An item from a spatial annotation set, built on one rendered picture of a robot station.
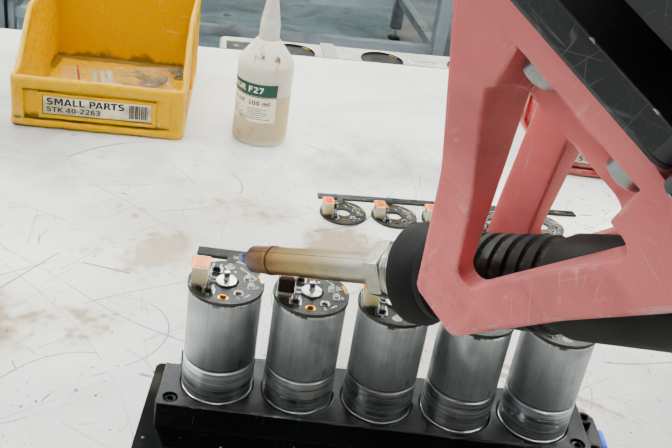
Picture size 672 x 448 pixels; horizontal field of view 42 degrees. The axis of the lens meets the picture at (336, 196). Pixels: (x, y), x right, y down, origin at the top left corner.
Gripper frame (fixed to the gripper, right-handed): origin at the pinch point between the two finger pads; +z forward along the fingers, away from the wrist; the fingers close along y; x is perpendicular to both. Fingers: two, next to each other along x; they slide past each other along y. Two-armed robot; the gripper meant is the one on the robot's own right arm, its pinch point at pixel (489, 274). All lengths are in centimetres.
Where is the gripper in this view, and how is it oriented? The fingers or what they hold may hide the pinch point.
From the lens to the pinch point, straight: 19.8
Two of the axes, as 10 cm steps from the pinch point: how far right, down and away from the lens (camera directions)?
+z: -4.4, 5.9, 6.8
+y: -7.0, 2.4, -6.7
